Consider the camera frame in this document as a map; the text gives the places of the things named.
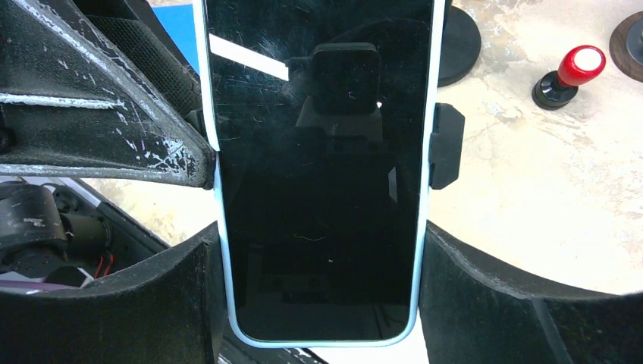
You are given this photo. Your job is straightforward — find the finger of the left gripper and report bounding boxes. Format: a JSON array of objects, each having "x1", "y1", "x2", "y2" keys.
[
  {"x1": 1, "y1": 0, "x2": 215, "y2": 189},
  {"x1": 75, "y1": 0, "x2": 202, "y2": 116}
]

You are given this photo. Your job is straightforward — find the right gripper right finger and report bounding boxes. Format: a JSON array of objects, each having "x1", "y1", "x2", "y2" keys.
[{"x1": 419, "y1": 223, "x2": 642, "y2": 363}]

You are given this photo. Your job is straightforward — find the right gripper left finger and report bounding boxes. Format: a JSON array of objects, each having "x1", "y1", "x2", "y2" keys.
[{"x1": 1, "y1": 224, "x2": 225, "y2": 363}]

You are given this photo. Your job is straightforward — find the blue case phone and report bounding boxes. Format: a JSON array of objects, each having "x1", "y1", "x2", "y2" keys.
[{"x1": 194, "y1": 1, "x2": 447, "y2": 348}]

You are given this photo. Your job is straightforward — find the black round-base phone stand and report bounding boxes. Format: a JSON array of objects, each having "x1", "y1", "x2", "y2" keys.
[{"x1": 438, "y1": 1, "x2": 481, "y2": 87}]

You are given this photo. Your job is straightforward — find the black tall phone stand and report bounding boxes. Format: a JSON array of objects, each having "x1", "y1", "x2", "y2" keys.
[{"x1": 221, "y1": 97, "x2": 465, "y2": 195}]

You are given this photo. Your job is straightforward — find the dark round phone stand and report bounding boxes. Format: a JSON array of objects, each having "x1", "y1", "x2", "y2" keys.
[{"x1": 609, "y1": 11, "x2": 642, "y2": 83}]

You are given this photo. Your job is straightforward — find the blue flat sheet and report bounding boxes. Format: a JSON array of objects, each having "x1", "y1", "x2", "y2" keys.
[{"x1": 152, "y1": 4, "x2": 199, "y2": 73}]

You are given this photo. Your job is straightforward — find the red capped small bottle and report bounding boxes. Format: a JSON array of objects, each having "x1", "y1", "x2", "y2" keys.
[{"x1": 532, "y1": 45, "x2": 607, "y2": 111}]

